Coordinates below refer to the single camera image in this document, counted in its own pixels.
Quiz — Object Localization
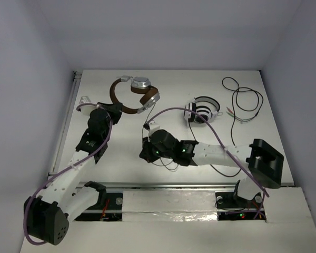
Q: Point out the aluminium rail left side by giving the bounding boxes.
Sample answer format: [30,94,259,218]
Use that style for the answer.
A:
[48,70,83,176]

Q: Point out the aluminium rail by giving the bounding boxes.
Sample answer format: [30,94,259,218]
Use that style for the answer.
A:
[48,181,295,190]
[48,70,83,176]

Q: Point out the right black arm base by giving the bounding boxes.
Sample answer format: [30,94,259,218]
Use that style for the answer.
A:
[215,180,266,220]

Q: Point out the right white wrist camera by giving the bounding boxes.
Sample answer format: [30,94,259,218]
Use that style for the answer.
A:
[143,120,160,138]

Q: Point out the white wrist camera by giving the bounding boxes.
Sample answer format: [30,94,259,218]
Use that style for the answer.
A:
[76,96,96,116]
[143,120,160,138]

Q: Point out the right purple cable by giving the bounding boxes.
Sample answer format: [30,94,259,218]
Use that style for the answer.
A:
[144,106,270,219]

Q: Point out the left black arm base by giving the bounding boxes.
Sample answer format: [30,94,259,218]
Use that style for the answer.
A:
[75,181,123,222]

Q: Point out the white foil covered block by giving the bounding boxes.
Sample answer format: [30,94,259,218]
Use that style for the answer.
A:
[122,190,218,222]

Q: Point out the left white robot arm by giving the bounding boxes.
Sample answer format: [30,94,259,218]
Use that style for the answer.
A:
[23,102,122,246]

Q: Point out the aluminium rail front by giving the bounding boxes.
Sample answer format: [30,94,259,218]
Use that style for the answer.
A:
[48,181,295,190]

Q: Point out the white black headphones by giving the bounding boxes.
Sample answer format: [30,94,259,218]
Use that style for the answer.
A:
[183,96,223,128]

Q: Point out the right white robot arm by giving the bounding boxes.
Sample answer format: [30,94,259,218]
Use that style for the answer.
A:
[139,129,284,207]

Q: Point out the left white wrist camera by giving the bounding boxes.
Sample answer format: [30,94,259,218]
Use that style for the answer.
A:
[76,96,96,116]

